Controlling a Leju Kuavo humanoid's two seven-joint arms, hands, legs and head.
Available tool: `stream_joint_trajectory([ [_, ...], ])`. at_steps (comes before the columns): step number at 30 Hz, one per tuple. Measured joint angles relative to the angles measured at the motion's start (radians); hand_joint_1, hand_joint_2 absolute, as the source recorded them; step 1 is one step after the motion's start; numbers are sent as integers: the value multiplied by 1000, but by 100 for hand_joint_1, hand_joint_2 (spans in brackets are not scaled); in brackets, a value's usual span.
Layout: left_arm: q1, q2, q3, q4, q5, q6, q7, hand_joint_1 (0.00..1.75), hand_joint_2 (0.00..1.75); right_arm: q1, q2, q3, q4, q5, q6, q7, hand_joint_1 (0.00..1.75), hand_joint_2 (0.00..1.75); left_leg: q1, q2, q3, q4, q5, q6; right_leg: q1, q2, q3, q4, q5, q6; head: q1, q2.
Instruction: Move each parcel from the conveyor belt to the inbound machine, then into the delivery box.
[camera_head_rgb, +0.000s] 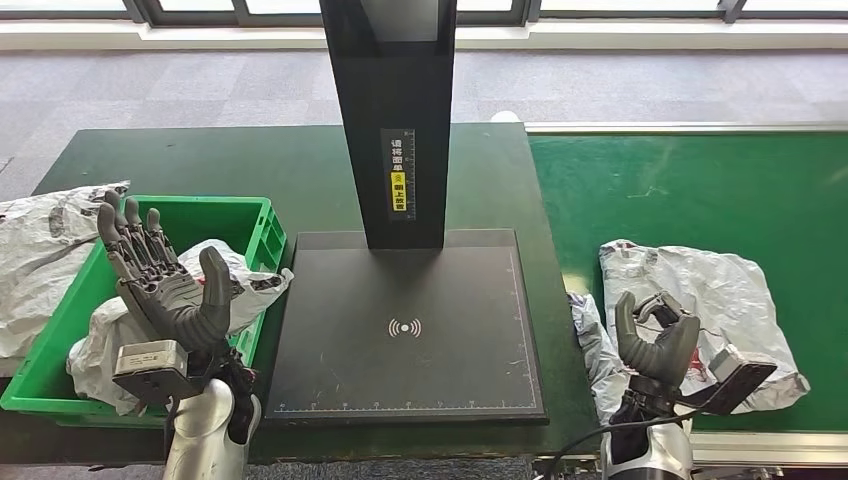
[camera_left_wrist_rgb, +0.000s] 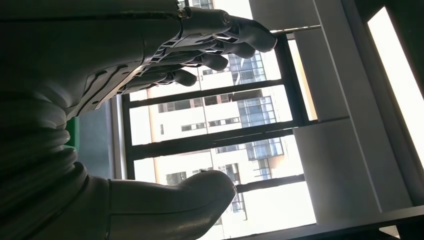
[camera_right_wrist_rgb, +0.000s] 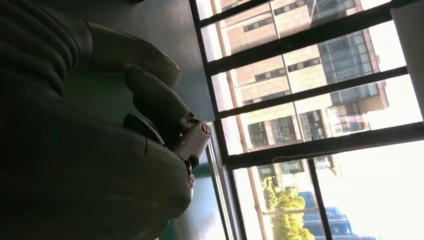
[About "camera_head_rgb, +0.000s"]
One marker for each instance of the yellow black label sticker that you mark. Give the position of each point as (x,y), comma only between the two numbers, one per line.
(398,192)

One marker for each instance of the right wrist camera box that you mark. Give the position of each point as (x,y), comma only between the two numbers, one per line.
(742,378)

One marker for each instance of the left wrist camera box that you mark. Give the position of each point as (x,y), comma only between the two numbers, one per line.
(146,364)

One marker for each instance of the white round cap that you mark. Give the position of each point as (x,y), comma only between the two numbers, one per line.
(505,116)

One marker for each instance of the plain grey mailer parcel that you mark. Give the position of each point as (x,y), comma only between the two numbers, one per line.
(596,358)

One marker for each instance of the dark window frame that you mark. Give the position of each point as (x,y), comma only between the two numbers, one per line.
(199,14)

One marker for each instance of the green conveyor belt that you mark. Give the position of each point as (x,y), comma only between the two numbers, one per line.
(629,199)

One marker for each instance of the white window sill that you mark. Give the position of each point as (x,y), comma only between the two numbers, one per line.
(596,34)

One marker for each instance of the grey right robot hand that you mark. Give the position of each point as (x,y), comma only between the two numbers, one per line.
(662,361)

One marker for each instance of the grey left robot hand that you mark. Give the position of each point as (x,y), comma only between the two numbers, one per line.
(169,301)

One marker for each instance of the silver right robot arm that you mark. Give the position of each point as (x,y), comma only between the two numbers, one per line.
(662,450)

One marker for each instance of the aluminium conveyor side rail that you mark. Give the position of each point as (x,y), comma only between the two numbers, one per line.
(662,127)
(775,447)

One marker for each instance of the green plastic crate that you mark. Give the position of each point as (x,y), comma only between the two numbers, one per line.
(199,218)

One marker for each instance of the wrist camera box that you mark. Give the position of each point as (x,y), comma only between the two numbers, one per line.
(146,364)
(742,378)

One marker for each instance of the white parcel red black print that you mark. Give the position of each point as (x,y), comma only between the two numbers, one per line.
(258,285)

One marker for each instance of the white parcel black pattern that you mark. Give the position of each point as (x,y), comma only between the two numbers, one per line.
(33,278)

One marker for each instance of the white parcel red logo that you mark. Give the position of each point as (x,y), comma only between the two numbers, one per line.
(729,298)

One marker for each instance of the black inbound scanner machine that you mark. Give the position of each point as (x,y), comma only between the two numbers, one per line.
(411,291)

